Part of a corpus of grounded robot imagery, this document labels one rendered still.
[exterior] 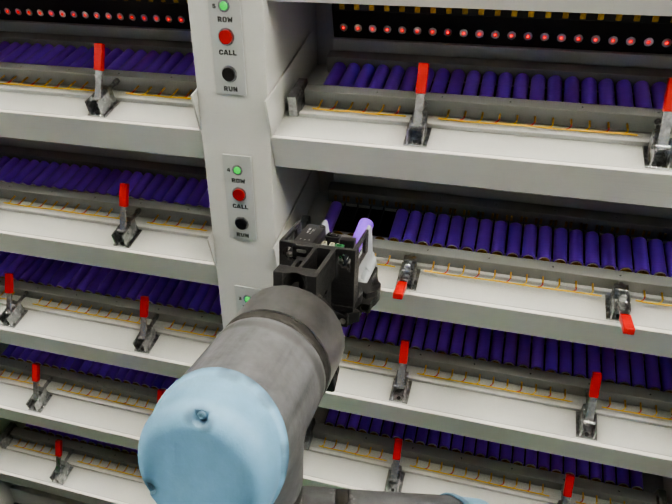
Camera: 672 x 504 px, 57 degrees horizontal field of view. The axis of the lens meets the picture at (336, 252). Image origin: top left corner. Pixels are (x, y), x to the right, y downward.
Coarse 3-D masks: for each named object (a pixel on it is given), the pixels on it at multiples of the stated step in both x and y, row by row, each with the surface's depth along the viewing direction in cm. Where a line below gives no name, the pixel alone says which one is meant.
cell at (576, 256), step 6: (570, 234) 86; (576, 234) 86; (582, 234) 86; (570, 240) 85; (576, 240) 85; (582, 240) 85; (570, 246) 85; (576, 246) 84; (582, 246) 84; (570, 252) 84; (576, 252) 83; (582, 252) 83; (570, 258) 83; (576, 258) 82; (582, 258) 83; (582, 264) 82
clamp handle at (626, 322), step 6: (618, 300) 76; (624, 300) 76; (618, 306) 75; (624, 306) 75; (624, 312) 74; (624, 318) 72; (630, 318) 72; (624, 324) 71; (630, 324) 71; (624, 330) 70; (630, 330) 70
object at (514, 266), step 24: (384, 240) 87; (384, 264) 86; (456, 264) 84; (480, 264) 83; (504, 264) 82; (528, 264) 82; (552, 264) 81; (552, 288) 80; (576, 288) 80; (648, 288) 78
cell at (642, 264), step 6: (636, 240) 84; (642, 240) 84; (636, 246) 83; (642, 246) 83; (636, 252) 83; (642, 252) 82; (636, 258) 82; (642, 258) 81; (648, 258) 82; (636, 264) 81; (642, 264) 81; (648, 264) 81; (636, 270) 81; (642, 270) 80; (648, 270) 80
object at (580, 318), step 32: (320, 192) 100; (448, 192) 93; (480, 192) 92; (512, 192) 90; (288, 224) 88; (320, 224) 94; (384, 288) 84; (416, 288) 83; (448, 288) 83; (480, 288) 82; (512, 288) 82; (448, 320) 84; (480, 320) 82; (512, 320) 81; (544, 320) 79; (576, 320) 78; (608, 320) 77; (640, 320) 77; (640, 352) 78
